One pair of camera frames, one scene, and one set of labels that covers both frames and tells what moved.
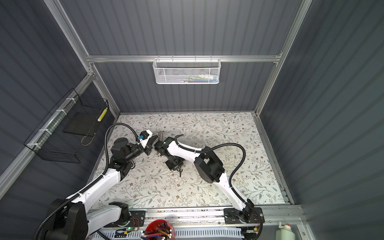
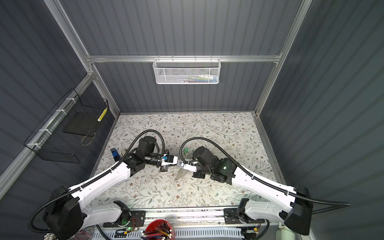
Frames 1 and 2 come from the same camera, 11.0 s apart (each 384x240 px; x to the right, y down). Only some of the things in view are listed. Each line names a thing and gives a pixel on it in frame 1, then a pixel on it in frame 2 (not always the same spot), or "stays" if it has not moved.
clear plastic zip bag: [160, 135] → [181, 171]
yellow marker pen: [102, 115] stays
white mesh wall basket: [187, 70] stays
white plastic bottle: [285, 232] stays
